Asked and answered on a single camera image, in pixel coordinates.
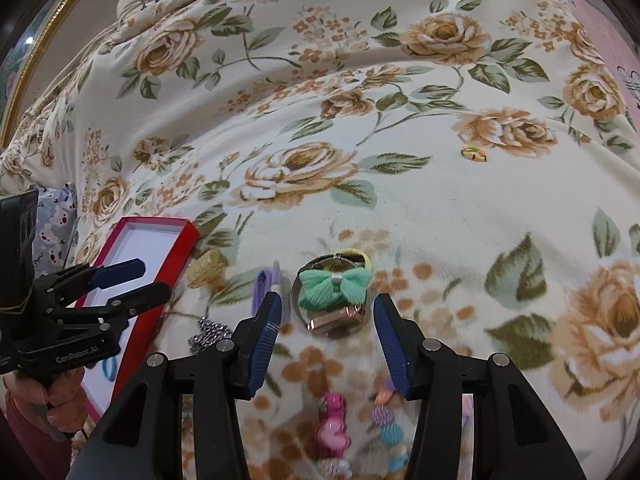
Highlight yellow hair claw clip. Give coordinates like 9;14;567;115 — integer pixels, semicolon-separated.
186;248;228;288

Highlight green bow hair tie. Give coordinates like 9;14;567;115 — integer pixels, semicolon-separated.
297;266;376;310

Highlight colorful chunky bead bracelet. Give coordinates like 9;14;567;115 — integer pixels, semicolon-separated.
369;378;417;476

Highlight red jewelry box tray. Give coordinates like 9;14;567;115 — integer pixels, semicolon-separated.
76;217;200;422

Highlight person's left hand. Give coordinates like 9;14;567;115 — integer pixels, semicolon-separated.
3;367;88;434

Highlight blue bear print pillow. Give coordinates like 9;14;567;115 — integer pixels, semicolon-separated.
32;183;77;278

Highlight pink flamingo hair clip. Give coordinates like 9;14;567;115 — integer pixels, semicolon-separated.
316;392;352;458

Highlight white flower hair clip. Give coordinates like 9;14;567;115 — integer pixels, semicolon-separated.
314;457;352;480

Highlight floral cream bedspread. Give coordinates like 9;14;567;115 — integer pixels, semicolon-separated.
1;0;639;479

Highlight gold framed painting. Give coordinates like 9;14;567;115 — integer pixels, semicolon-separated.
1;0;79;146

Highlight pink heart print sheet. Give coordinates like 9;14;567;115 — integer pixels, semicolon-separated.
566;0;639;118

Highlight purple hair tie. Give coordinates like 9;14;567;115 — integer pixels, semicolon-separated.
250;259;286;326

